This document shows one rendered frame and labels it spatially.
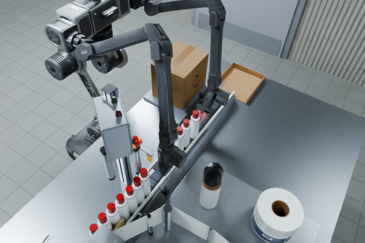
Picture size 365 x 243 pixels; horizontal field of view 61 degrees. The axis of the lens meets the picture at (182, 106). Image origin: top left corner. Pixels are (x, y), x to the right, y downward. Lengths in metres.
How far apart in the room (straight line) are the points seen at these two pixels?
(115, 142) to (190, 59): 0.94
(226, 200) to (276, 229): 0.30
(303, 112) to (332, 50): 1.77
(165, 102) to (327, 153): 1.10
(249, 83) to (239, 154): 0.63
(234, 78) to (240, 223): 1.09
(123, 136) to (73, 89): 2.40
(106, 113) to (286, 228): 0.88
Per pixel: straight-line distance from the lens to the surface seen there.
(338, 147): 2.07
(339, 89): 3.85
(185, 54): 1.96
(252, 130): 1.96
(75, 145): 2.67
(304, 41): 3.87
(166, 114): 1.27
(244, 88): 2.20
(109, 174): 1.40
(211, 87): 1.71
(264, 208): 1.47
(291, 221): 1.48
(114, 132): 1.11
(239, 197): 1.63
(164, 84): 1.25
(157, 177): 1.65
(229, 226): 1.56
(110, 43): 1.38
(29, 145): 3.12
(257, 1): 3.78
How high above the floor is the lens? 2.30
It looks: 46 degrees down
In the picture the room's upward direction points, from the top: 3 degrees clockwise
